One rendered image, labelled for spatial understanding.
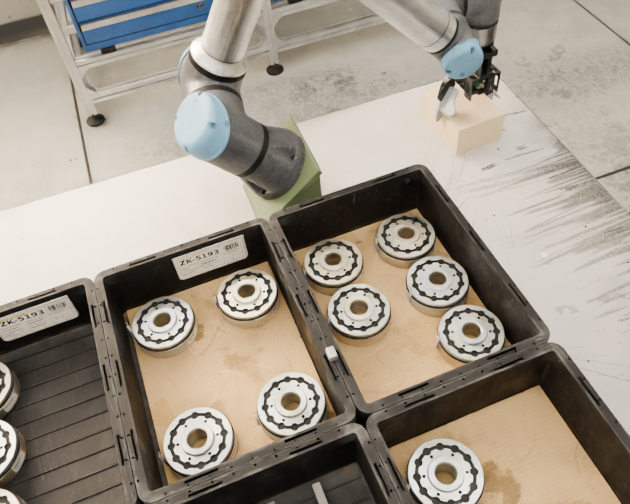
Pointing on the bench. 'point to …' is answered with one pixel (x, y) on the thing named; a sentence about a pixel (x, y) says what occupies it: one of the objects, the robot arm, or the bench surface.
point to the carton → (464, 120)
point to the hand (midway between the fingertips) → (461, 109)
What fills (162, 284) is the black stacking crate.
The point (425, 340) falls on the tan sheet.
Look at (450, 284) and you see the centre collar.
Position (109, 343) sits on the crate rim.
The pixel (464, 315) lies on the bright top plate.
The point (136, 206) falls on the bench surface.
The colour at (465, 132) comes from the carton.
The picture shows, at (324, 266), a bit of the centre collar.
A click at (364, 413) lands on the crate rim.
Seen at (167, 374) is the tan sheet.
